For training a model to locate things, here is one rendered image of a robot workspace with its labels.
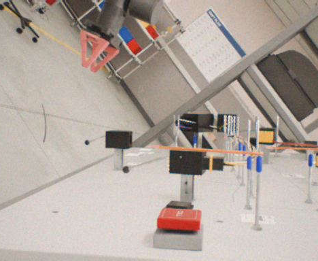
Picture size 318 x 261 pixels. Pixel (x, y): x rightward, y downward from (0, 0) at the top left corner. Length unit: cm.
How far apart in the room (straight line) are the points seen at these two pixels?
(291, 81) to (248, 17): 687
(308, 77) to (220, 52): 666
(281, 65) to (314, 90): 17
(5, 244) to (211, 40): 807
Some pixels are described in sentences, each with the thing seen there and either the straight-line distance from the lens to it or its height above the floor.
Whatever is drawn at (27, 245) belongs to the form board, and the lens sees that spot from 50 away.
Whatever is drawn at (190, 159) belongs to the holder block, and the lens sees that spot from 67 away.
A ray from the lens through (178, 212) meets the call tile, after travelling 50.
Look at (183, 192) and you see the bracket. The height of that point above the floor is 109.
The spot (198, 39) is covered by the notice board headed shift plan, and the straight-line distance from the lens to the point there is 850.
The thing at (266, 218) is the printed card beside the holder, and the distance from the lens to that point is 63.
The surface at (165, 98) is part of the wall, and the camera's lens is 838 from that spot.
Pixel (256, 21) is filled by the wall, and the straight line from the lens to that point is 857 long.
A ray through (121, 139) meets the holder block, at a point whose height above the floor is 99.
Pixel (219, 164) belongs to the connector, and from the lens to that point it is 68.
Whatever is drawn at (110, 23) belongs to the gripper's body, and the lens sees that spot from 96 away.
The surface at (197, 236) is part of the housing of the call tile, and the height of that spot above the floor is 112.
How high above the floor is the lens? 122
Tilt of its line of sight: 8 degrees down
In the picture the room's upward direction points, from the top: 54 degrees clockwise
